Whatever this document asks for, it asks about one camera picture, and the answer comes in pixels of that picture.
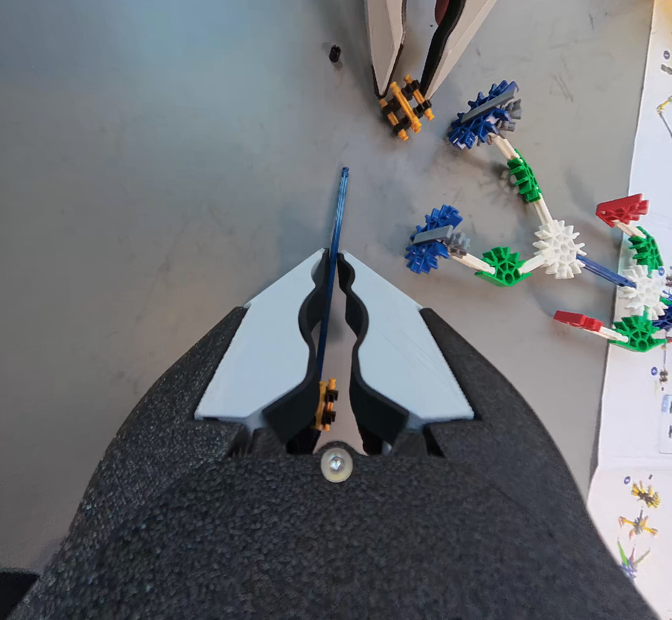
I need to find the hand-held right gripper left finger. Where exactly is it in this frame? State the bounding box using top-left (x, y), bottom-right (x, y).
top-left (194, 248), bottom-right (330, 453)

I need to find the multicoloured construction toy model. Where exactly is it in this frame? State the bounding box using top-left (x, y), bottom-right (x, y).
top-left (404, 79), bottom-right (672, 353)

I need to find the black orange toy wheel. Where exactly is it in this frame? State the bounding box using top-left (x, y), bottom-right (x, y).
top-left (314, 379), bottom-right (339, 432)
top-left (379, 76), bottom-right (435, 142)

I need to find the white instruction sheet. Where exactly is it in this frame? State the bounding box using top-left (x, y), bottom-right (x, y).
top-left (587, 0), bottom-right (672, 602)

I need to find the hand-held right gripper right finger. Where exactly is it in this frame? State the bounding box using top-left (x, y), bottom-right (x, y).
top-left (336, 253), bottom-right (475, 455)

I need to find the thin blue toy rod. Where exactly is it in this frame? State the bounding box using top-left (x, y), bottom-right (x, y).
top-left (312, 167), bottom-right (351, 432)

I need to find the person's right leg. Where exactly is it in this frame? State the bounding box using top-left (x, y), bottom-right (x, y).
top-left (0, 569), bottom-right (42, 620)

